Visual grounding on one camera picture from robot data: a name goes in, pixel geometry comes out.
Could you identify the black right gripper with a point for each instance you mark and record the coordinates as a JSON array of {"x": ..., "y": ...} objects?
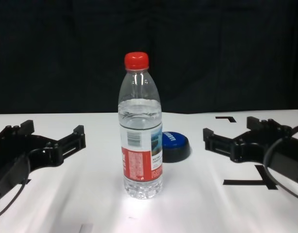
[{"x": 280, "y": 155}]

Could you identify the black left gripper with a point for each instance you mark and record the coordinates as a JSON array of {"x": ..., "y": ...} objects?
[{"x": 18, "y": 155}]

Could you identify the blue push button black base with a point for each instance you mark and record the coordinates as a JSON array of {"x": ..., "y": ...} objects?
[{"x": 175, "y": 145}]

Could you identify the clear water bottle red cap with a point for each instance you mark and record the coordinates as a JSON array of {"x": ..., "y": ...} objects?
[{"x": 140, "y": 121}]

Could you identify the black L corner tape mark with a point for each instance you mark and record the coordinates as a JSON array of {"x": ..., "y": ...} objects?
[{"x": 227, "y": 118}]

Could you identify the black fabric backdrop curtain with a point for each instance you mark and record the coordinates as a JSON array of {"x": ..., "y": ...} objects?
[{"x": 149, "y": 36}]

